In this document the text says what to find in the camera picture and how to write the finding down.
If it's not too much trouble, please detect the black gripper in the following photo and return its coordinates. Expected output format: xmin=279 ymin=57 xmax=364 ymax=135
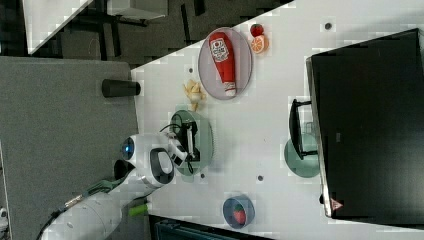
xmin=178 ymin=121 xmax=200 ymax=162

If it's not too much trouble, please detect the mint green strainer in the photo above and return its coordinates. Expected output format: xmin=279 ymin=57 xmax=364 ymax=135
xmin=170 ymin=110 xmax=214 ymax=183

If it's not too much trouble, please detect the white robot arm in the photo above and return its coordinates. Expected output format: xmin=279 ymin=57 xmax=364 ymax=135
xmin=37 ymin=121 xmax=199 ymax=240

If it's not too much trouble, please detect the yellow peeled banana toy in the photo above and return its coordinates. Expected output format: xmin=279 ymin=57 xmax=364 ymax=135
xmin=184 ymin=79 xmax=206 ymax=111

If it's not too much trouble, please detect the blue bowl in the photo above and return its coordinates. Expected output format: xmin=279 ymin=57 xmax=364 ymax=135
xmin=222 ymin=195 xmax=255 ymax=229

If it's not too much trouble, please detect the red plush ketchup bottle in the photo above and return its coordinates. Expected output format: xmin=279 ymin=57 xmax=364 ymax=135
xmin=209 ymin=32 xmax=236 ymax=97

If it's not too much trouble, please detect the grey round plate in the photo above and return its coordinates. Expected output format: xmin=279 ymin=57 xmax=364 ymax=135
xmin=198 ymin=27 xmax=253 ymax=100

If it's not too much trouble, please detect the red strawberry toy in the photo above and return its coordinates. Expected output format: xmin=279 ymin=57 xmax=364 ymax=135
xmin=233 ymin=204 xmax=246 ymax=225

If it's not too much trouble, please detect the orange slice toy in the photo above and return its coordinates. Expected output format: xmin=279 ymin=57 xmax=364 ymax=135
xmin=251 ymin=35 xmax=269 ymax=54

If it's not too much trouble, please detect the mint green mug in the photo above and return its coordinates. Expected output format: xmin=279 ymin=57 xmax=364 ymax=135
xmin=283 ymin=121 xmax=321 ymax=179

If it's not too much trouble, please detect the black toaster oven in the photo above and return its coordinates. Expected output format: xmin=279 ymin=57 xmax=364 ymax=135
xmin=289 ymin=29 xmax=424 ymax=229

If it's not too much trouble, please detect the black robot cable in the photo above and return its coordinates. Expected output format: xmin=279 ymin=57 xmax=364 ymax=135
xmin=159 ymin=113 xmax=195 ymax=175

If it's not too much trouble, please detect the black cylinder post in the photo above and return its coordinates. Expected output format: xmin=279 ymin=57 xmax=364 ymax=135
xmin=101 ymin=79 xmax=141 ymax=98

